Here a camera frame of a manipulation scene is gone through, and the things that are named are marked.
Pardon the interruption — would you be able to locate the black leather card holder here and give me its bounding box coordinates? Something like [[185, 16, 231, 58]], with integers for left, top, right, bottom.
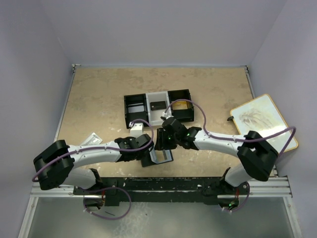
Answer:
[[141, 149, 174, 168]]

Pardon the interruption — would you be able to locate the black and white organizer tray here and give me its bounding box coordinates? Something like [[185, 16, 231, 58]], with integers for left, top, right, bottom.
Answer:
[[124, 89, 195, 128]]

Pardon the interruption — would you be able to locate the clear plastic card sleeve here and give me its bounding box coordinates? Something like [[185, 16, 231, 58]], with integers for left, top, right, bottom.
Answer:
[[81, 132, 103, 146]]

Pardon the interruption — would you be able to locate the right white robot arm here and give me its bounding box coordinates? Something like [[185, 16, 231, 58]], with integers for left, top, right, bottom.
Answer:
[[155, 117, 278, 193]]

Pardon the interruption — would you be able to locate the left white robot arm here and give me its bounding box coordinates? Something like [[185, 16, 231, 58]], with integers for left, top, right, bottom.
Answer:
[[32, 134, 154, 190]]

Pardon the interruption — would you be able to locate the gold credit card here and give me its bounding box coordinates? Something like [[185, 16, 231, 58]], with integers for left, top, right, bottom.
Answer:
[[171, 100, 190, 111]]

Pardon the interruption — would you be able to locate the black credit card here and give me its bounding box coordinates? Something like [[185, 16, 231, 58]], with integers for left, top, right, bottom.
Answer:
[[150, 101, 167, 111]]

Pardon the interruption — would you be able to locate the silver credit card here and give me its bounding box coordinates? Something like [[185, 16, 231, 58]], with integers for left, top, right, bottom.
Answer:
[[128, 105, 144, 113]]

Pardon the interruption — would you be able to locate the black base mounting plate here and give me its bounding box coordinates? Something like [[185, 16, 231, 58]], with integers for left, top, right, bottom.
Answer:
[[74, 177, 250, 207]]

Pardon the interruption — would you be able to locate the white board with wood rim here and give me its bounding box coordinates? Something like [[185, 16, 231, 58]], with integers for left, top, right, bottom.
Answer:
[[229, 93, 299, 152]]

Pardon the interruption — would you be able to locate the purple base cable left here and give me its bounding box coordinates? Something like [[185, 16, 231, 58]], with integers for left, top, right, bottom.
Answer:
[[83, 185, 132, 220]]

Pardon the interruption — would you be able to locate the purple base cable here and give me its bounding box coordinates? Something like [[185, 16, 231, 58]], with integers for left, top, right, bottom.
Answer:
[[83, 185, 132, 220], [221, 183, 251, 213]]

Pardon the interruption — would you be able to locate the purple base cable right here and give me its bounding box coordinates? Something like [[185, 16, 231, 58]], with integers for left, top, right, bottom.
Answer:
[[221, 183, 251, 213]]

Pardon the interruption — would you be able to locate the aluminium frame rail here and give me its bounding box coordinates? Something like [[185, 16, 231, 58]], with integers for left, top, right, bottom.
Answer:
[[19, 177, 302, 238]]

